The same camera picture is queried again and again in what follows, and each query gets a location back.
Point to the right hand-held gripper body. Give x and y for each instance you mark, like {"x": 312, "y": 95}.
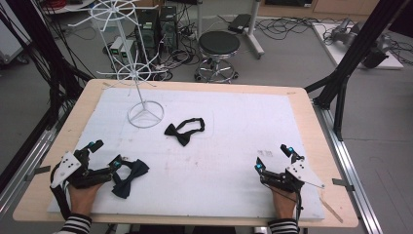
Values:
{"x": 282, "y": 180}

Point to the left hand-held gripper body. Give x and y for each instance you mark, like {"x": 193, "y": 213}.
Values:
{"x": 82, "y": 175}

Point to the dark navy bow tie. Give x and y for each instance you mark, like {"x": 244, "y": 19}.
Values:
{"x": 138, "y": 169}

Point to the person's right hand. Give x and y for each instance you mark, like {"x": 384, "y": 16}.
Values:
{"x": 284, "y": 204}

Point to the person's left hand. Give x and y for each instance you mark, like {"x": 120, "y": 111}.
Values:
{"x": 82, "y": 200}

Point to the white foam mat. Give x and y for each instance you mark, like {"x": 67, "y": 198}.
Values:
{"x": 227, "y": 149}

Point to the thin wooden stick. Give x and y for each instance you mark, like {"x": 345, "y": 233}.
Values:
{"x": 331, "y": 210}

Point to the small white box device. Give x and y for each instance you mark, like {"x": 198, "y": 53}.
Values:
{"x": 115, "y": 47}
{"x": 128, "y": 48}

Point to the white floor platform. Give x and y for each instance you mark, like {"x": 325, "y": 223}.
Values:
{"x": 337, "y": 54}

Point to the white metal table leg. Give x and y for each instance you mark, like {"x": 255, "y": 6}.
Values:
{"x": 253, "y": 32}

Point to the black computer tower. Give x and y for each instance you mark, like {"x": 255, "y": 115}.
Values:
{"x": 147, "y": 31}
{"x": 168, "y": 27}

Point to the black round stool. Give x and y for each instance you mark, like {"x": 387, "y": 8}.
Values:
{"x": 219, "y": 42}

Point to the black and grey device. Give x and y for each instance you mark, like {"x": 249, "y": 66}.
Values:
{"x": 378, "y": 53}

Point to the grey robot device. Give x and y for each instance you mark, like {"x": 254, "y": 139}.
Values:
{"x": 344, "y": 31}

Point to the black flat power box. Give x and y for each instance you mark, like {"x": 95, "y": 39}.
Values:
{"x": 239, "y": 22}

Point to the grey metal bracket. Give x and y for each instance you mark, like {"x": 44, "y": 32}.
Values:
{"x": 342, "y": 184}
{"x": 39, "y": 170}

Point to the aluminium rail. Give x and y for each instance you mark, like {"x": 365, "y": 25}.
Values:
{"x": 350, "y": 175}
{"x": 29, "y": 159}

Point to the black metal frame strut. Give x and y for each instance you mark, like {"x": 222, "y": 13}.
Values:
{"x": 357, "y": 48}

